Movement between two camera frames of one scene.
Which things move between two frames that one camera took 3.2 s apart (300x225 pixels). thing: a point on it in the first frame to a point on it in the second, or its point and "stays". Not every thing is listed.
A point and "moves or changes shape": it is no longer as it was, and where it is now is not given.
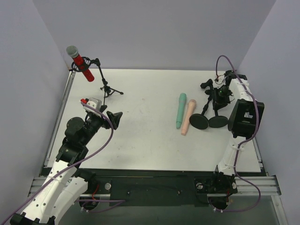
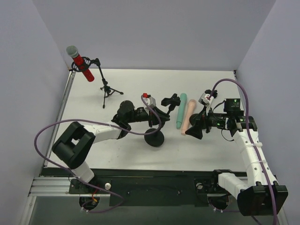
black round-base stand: [218, 121] moves or changes shape
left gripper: [106, 121] to [154, 115]
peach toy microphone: [191, 107] stays
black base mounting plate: [153, 187] stays
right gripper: [213, 94] to [206, 121]
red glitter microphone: [73, 52] stays
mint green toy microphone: [182, 100] stays
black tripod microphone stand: [107, 89] stays
